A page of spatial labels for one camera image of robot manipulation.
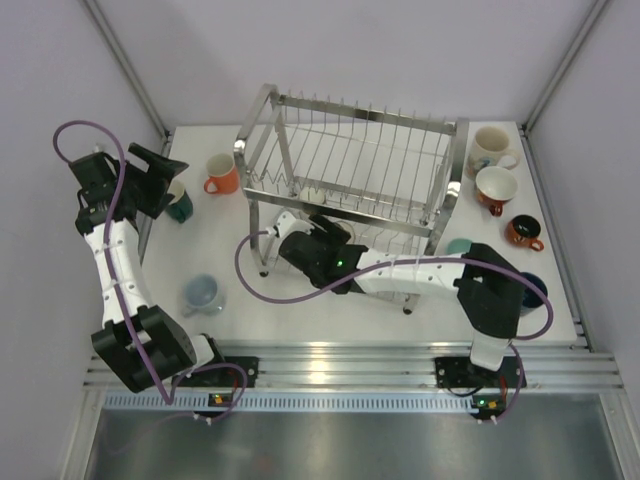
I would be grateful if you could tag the orange mug white interior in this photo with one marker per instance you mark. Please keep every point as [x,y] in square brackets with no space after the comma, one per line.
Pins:
[222,175]

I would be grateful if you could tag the small cream steel tumbler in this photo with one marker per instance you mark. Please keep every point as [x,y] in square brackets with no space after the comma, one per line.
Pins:
[348,228]

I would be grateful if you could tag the dark teal mug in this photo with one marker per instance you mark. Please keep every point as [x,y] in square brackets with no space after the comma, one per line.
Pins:
[180,208]

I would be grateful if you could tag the stainless steel dish rack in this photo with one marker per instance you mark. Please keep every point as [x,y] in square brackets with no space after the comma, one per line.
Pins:
[395,177]

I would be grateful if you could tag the white cup orange handle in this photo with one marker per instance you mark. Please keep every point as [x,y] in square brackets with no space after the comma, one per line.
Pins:
[494,188]

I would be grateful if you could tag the navy blue mug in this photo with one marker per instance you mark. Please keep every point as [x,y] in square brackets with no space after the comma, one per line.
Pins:
[531,301]

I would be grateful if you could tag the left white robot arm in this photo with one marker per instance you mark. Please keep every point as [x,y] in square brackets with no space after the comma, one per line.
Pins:
[138,340]

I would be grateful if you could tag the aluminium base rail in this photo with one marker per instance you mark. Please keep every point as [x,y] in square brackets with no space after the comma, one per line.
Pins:
[410,367]

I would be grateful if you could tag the white steel cup wood band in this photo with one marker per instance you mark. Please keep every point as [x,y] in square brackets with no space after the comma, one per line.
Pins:
[312,195]

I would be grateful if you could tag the orange cup black interior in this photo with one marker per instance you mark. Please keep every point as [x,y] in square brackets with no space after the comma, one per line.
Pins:
[524,231]

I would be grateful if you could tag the cream floral mug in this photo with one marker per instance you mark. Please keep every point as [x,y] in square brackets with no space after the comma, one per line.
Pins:
[491,147]

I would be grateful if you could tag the white slotted cable duct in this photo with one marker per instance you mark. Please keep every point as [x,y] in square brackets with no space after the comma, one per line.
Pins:
[254,401]

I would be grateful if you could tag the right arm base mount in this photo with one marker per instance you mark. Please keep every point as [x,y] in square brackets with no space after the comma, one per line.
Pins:
[458,373]

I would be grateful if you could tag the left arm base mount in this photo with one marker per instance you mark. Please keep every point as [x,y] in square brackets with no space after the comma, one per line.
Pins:
[247,366]

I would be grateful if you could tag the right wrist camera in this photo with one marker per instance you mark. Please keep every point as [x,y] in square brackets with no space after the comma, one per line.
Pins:
[286,223]

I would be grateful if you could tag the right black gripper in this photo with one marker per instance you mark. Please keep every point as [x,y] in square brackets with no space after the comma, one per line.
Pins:
[335,232]

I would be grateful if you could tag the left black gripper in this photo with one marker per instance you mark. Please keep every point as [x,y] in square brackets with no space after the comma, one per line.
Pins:
[157,178]

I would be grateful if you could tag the light blue mug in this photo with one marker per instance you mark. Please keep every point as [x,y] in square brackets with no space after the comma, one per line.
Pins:
[202,295]

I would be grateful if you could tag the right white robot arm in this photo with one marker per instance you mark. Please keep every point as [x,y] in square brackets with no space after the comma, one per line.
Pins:
[486,286]

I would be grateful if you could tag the mint green mug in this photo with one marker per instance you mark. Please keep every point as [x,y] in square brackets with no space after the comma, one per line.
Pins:
[458,246]

